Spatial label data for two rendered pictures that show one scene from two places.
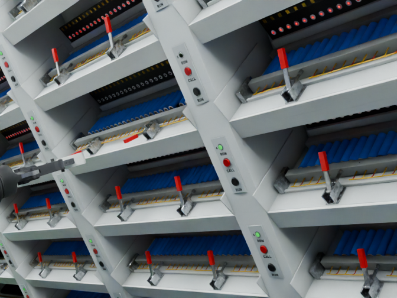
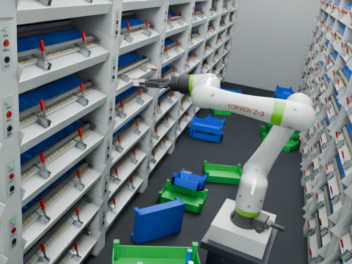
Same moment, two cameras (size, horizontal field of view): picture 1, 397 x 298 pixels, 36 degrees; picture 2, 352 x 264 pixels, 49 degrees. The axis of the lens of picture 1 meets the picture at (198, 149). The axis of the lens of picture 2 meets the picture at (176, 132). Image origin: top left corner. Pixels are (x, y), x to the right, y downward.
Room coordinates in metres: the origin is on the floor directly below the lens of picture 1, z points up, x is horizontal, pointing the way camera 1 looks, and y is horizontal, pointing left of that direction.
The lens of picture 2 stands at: (2.52, 1.90, 1.44)
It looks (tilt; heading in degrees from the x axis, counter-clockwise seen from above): 22 degrees down; 232
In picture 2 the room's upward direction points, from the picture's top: 8 degrees clockwise
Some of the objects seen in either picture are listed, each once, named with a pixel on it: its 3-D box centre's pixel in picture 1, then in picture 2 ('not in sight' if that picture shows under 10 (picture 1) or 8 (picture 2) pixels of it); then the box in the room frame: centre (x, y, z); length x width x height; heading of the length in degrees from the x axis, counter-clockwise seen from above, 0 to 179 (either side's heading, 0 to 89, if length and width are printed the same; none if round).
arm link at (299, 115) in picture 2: not in sight; (293, 114); (1.16, 0.96, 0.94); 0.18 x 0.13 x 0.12; 131
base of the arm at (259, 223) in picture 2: not in sight; (256, 219); (1.20, 0.94, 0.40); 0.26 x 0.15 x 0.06; 114
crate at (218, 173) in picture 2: not in sight; (223, 172); (0.51, 0.03, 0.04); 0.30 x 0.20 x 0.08; 147
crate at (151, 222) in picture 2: not in sight; (157, 220); (1.38, 0.41, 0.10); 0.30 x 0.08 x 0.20; 178
